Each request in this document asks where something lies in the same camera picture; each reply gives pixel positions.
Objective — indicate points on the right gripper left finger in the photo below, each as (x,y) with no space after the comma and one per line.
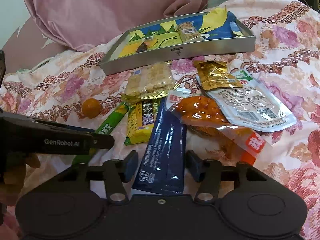
(114,173)

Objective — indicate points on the silver white foil pouch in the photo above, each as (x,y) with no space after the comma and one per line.
(253,105)

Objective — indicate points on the metal tray colourful liner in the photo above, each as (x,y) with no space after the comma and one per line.
(223,32)

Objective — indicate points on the small orange fruit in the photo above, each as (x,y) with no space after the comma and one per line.
(91,108)

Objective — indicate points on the person's left hand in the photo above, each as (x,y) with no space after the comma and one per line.
(11,187)

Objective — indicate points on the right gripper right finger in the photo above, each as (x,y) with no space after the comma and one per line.
(209,173)

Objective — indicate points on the clear packet dark dried snack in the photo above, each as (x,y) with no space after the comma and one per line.
(146,44)

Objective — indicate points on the yellow purple snack bar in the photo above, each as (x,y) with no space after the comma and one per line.
(140,122)

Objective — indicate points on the gold foil snack packet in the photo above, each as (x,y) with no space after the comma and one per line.
(214,75)

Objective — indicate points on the pink satin curtain bundle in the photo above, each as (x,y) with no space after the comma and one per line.
(85,24)

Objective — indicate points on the dark blue snack packet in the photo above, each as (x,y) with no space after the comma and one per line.
(161,170)

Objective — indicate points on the rice cracker clear packet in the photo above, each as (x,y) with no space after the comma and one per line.
(154,81)

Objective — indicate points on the orange snack clear red packet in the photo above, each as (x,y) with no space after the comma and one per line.
(203,115)

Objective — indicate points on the nut bar white wrapper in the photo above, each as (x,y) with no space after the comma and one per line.
(188,33)

